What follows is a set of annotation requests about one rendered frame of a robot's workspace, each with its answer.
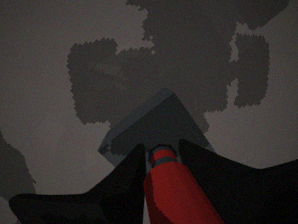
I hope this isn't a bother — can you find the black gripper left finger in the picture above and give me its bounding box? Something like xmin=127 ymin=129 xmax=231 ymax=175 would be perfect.
xmin=9 ymin=143 xmax=146 ymax=224

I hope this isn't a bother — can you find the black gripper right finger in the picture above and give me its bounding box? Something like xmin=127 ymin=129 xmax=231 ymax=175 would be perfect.
xmin=178 ymin=139 xmax=298 ymax=224

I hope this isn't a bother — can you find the red marker cap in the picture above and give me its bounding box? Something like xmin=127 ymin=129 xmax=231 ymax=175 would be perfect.
xmin=144 ymin=161 xmax=225 ymax=224

